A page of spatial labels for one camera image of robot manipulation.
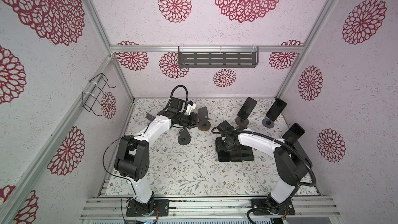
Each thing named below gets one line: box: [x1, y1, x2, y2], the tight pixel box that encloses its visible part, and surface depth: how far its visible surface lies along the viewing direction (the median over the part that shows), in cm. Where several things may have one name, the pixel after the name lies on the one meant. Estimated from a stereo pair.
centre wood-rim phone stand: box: [196, 106, 212, 132], surface depth 102 cm
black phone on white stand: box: [281, 122, 306, 140], surface depth 89 cm
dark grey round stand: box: [177, 127, 192, 146], surface depth 95 cm
